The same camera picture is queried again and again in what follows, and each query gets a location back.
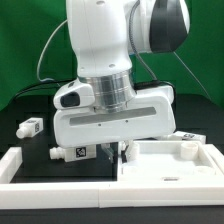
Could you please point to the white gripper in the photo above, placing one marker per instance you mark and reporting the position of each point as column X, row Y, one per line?
column 97, row 111

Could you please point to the white U-shaped fence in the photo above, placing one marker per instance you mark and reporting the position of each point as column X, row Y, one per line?
column 104, row 194

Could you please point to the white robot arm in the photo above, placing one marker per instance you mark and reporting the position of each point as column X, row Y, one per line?
column 104, row 33

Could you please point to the white square tabletop part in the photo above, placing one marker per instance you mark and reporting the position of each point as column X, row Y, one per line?
column 153, row 161

